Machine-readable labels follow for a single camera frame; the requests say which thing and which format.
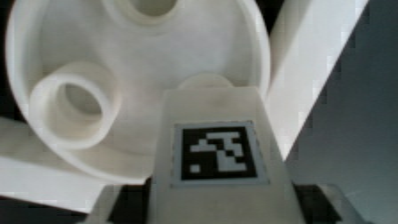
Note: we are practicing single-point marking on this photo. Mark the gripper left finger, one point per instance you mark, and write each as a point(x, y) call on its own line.
point(98, 216)

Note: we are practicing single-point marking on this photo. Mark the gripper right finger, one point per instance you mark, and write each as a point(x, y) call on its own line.
point(341, 205)

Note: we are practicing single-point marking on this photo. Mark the white L-shaped fence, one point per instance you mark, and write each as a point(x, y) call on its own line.
point(309, 28)

